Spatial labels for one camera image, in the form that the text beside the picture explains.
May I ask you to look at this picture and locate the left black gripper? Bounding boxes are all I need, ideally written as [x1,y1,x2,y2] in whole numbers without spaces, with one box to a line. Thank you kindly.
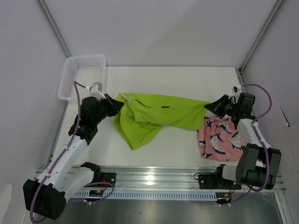
[93,93,124,125]

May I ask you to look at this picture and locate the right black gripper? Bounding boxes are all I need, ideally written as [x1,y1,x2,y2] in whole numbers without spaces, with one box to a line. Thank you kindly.
[204,94,239,118]

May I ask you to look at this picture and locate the lime green cloth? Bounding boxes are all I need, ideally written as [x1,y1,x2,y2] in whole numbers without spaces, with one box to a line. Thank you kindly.
[114,93,208,150]

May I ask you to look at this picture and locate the pink shark print shorts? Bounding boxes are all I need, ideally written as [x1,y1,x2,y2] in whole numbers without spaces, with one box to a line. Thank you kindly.
[198,114,245,161]

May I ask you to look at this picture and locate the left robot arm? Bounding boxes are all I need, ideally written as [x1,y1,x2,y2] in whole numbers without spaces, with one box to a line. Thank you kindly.
[23,94,124,224]

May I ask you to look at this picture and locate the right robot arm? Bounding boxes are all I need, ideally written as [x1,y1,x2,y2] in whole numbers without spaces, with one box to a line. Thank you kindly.
[205,92,282,192]

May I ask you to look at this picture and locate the white plastic basket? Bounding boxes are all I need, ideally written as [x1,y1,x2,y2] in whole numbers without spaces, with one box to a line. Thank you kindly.
[57,54,107,104]

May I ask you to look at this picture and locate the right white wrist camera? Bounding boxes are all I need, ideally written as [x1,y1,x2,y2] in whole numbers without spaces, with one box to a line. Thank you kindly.
[232,85,242,94]

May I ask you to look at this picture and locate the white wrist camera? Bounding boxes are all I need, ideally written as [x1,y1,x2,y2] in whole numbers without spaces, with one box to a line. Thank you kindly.
[232,85,242,94]
[89,82,105,99]

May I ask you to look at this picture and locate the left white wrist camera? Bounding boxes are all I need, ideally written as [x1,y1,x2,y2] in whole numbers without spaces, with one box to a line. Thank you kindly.
[89,82,105,99]

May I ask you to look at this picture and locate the right aluminium frame post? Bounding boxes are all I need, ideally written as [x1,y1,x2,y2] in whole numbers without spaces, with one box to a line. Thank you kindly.
[238,0,287,76]

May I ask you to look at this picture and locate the aluminium frame post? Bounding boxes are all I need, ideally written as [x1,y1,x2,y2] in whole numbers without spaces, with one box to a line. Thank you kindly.
[36,0,71,58]
[238,0,287,76]

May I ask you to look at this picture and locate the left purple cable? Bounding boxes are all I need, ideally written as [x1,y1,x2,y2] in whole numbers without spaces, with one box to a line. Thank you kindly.
[29,81,114,224]

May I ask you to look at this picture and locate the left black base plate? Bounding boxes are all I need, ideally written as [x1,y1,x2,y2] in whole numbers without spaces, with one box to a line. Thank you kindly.
[100,172,117,186]

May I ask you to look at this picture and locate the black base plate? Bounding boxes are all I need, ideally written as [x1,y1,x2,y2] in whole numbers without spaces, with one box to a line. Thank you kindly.
[198,174,242,190]
[100,172,117,186]

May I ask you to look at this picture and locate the aluminium mounting rail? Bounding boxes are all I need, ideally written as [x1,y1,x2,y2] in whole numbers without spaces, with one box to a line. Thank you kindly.
[35,167,286,193]

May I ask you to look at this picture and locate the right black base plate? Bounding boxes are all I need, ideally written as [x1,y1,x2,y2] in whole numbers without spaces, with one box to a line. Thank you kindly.
[198,174,242,190]

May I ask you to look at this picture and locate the white slotted cable duct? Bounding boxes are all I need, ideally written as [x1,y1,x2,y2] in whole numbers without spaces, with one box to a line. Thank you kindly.
[72,189,232,201]

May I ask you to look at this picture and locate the left aluminium frame post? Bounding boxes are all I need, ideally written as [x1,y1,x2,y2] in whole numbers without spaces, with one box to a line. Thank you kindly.
[36,0,71,58]

